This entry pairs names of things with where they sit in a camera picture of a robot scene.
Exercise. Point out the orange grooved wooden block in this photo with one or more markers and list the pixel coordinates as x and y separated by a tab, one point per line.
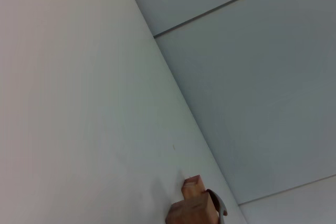
193	188

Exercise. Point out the brown arched wooden block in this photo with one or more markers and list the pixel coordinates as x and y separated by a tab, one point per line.
191	212

